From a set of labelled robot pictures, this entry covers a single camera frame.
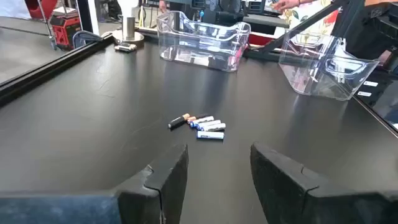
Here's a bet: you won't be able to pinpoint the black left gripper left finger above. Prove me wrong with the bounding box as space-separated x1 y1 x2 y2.
0 142 190 224

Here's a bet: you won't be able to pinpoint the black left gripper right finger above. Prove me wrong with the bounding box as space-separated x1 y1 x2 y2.
250 141 398 224

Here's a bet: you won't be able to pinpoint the dark batteries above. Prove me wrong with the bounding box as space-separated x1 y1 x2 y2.
201 123 227 133

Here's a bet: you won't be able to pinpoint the clear plastic bin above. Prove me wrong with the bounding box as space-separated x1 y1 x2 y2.
277 29 381 102
156 10 252 73

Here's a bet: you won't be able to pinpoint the person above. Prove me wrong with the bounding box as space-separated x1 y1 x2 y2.
271 0 341 37

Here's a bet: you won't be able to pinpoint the grey table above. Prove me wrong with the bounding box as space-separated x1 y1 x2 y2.
241 14 290 29

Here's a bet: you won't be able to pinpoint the red black tool box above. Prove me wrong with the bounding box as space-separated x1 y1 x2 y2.
49 6 83 51

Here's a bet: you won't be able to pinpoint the metal stand leg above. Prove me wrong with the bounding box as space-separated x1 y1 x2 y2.
36 0 59 51

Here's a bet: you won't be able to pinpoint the white curtain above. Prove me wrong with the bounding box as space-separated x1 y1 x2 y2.
0 0 32 20

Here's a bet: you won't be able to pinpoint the black diagonal frame strut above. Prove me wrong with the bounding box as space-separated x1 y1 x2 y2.
243 0 349 60

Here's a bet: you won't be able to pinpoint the white black post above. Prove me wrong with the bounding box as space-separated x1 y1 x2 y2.
76 0 101 37

